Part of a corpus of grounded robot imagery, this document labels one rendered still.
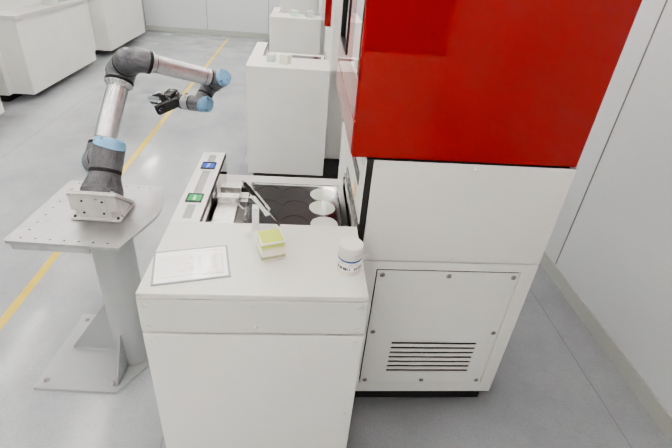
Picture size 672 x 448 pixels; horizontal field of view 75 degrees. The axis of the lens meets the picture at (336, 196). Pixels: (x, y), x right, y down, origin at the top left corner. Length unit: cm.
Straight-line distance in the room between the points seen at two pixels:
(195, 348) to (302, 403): 41
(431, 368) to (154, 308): 124
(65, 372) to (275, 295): 144
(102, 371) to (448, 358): 156
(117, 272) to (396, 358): 121
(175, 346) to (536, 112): 127
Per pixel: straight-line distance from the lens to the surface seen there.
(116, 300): 210
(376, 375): 205
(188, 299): 126
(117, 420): 225
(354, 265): 126
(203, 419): 166
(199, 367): 145
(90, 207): 185
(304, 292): 123
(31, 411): 241
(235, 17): 955
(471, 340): 199
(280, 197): 176
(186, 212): 159
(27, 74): 593
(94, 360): 247
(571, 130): 156
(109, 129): 205
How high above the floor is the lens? 180
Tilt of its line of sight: 30 degrees down
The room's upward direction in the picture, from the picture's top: 5 degrees clockwise
